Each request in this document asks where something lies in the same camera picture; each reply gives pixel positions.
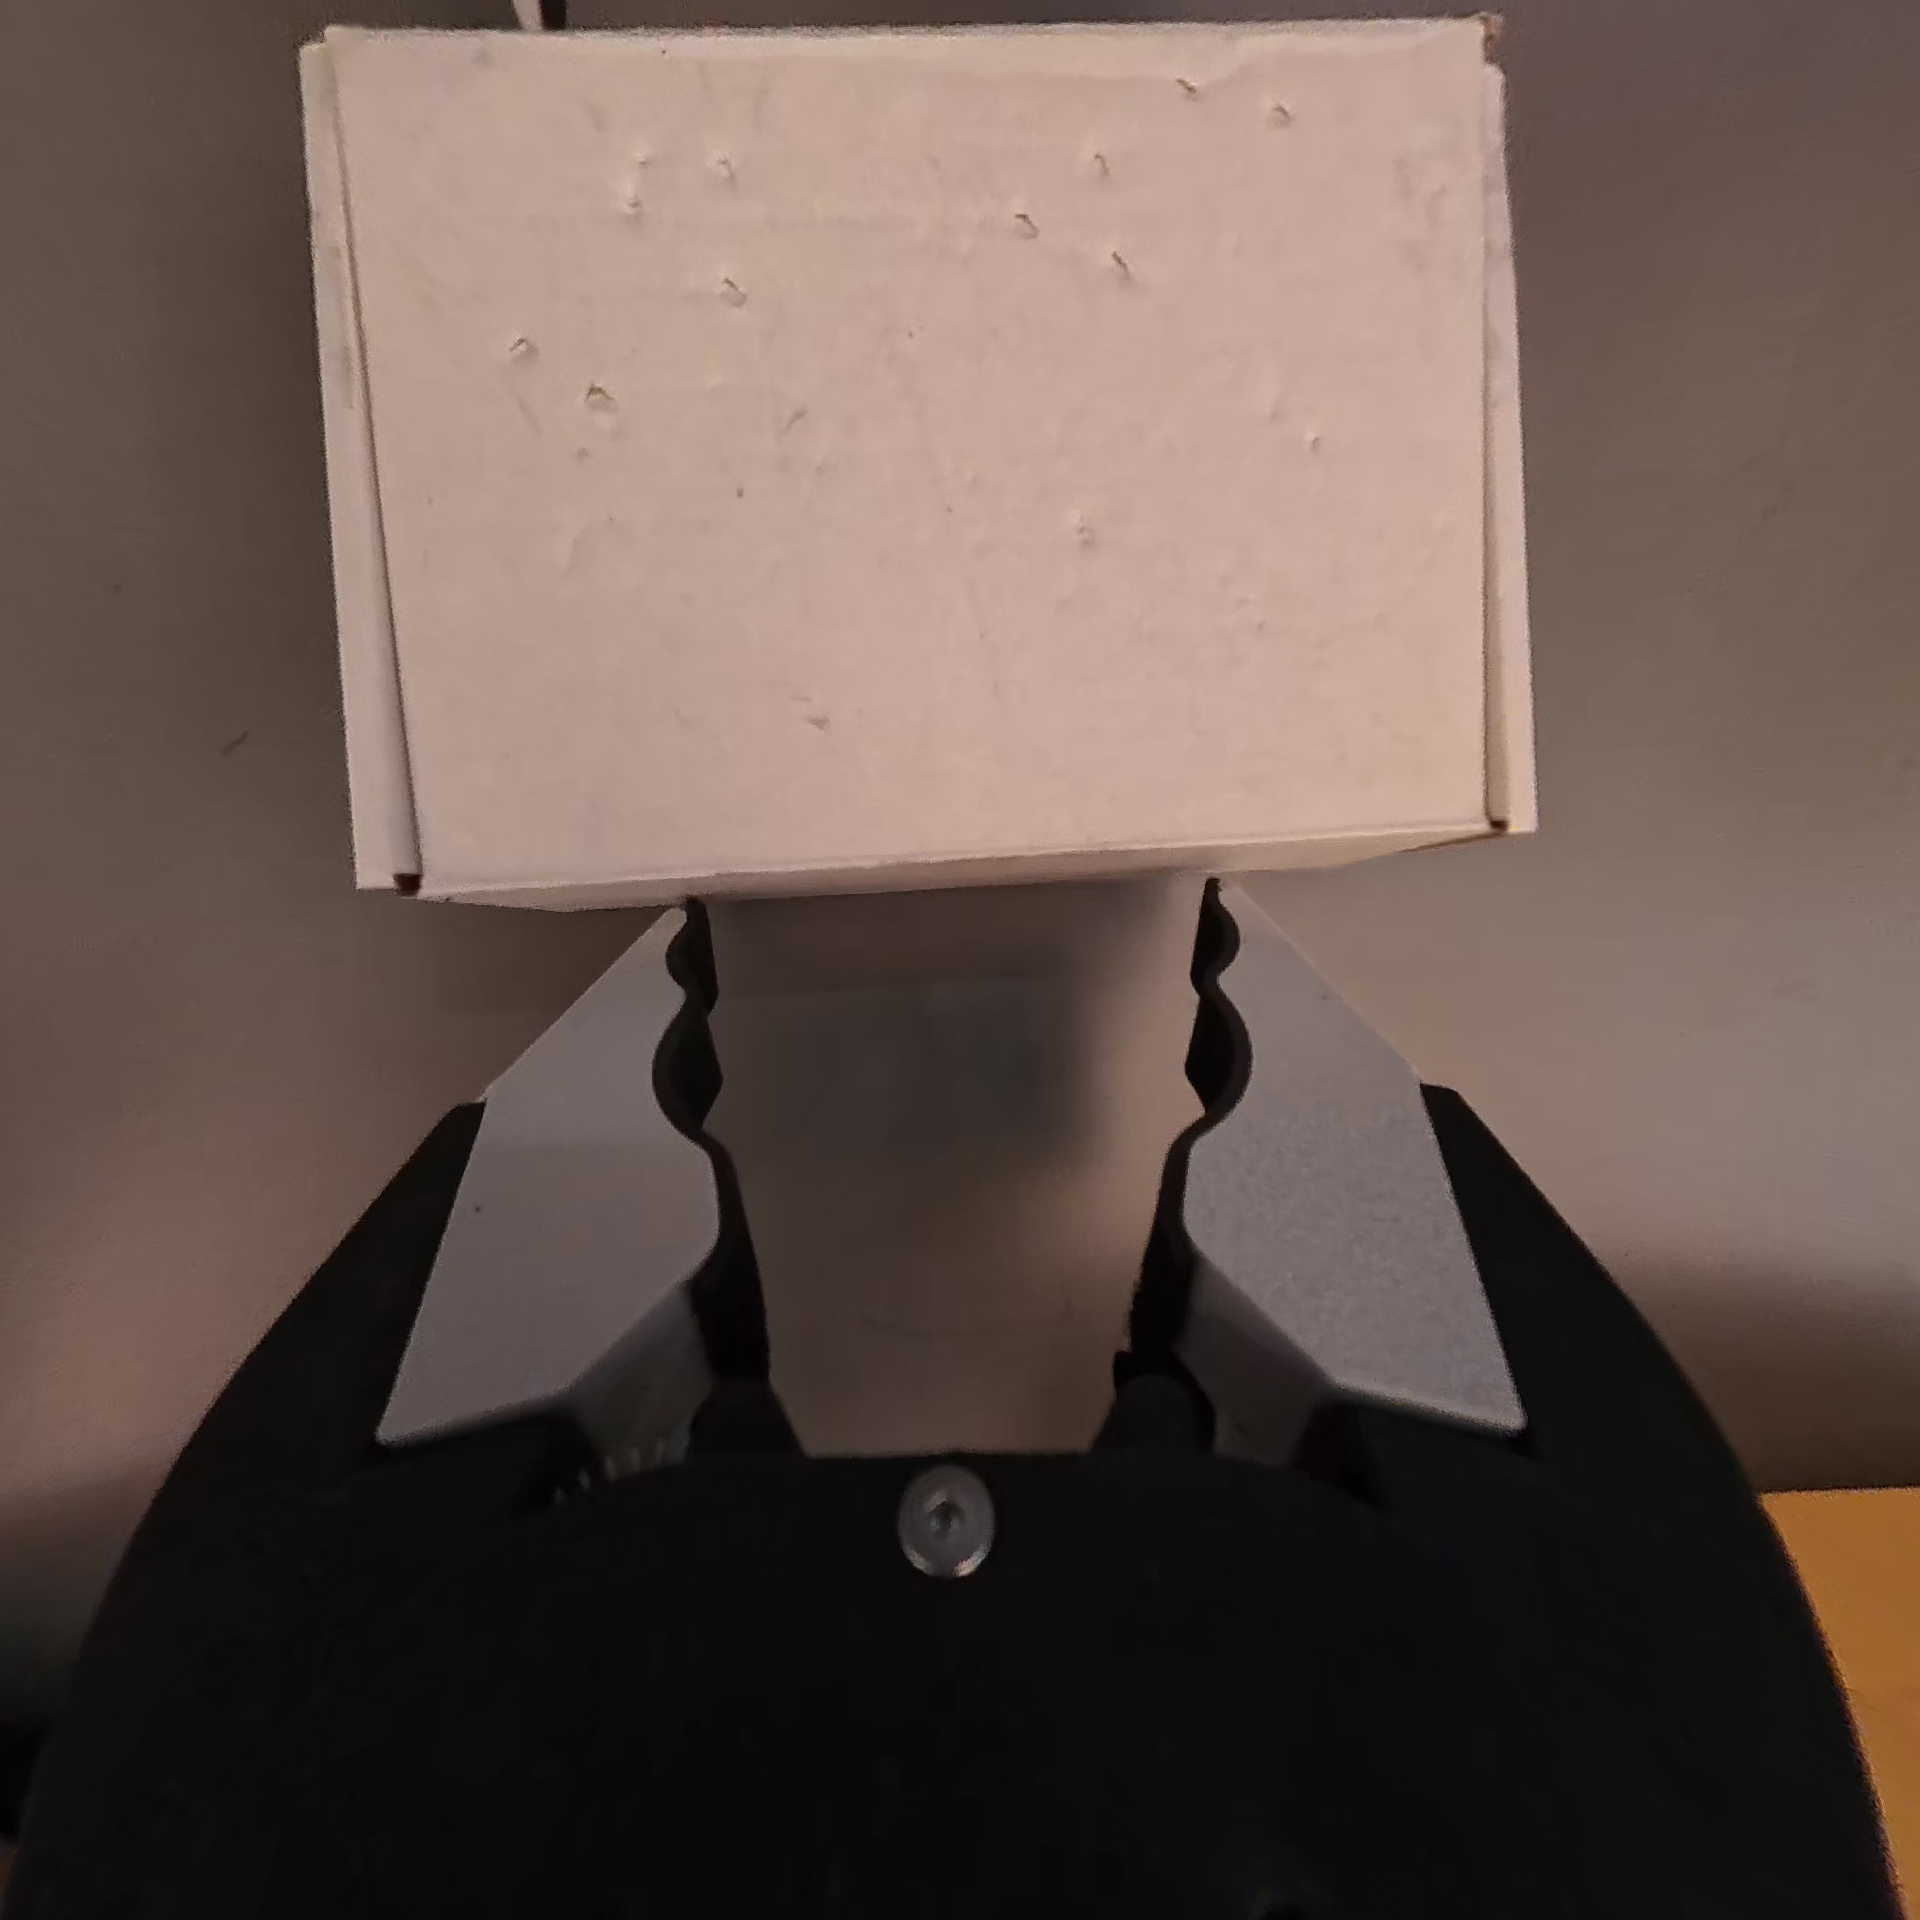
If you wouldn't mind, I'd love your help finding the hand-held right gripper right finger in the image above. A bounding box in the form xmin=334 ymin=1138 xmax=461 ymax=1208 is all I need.
xmin=1110 ymin=883 xmax=1529 ymax=1462

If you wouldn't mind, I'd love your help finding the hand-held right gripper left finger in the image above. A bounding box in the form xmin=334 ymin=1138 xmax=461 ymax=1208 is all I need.
xmin=375 ymin=899 xmax=797 ymax=1480

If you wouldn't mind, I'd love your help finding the white cardboard box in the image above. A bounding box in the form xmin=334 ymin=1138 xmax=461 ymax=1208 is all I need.
xmin=298 ymin=13 xmax=1537 ymax=909

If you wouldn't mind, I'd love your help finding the yellow plastic bin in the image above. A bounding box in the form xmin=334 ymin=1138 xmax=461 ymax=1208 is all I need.
xmin=1764 ymin=1490 xmax=1920 ymax=1920

